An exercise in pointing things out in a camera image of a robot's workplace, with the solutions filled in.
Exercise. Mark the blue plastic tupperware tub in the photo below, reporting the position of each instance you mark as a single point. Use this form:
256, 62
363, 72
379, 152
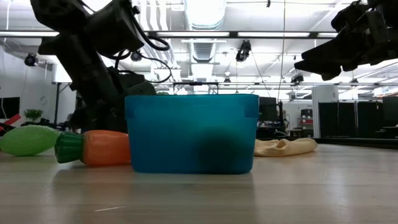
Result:
174, 133

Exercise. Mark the green toy cabbage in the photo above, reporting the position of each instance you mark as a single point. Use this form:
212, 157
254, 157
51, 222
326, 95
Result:
222, 152

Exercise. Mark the yellow waffle cloth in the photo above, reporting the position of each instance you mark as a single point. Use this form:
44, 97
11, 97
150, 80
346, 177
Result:
286, 147

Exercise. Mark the potted green plant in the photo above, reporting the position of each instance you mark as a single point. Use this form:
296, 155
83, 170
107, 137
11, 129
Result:
33, 114

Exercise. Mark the green toy corn husk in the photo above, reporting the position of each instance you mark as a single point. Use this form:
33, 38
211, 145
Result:
28, 140

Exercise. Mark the white pillar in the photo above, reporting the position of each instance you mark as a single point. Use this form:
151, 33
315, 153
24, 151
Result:
325, 112

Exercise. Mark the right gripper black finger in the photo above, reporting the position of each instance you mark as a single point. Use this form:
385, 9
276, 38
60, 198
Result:
342, 45
323, 67

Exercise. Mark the silver ceiling air duct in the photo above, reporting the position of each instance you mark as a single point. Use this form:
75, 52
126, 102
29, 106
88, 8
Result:
205, 14

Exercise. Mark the black hanging overhead camera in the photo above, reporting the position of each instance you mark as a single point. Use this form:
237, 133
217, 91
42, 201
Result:
243, 51

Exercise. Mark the black partition panels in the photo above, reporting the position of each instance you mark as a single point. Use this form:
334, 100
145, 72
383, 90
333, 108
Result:
348, 119

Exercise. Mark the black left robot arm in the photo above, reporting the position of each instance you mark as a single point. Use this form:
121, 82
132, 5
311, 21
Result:
81, 62

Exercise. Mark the orange toy carrot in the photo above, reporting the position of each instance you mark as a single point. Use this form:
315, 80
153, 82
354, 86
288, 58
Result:
102, 147

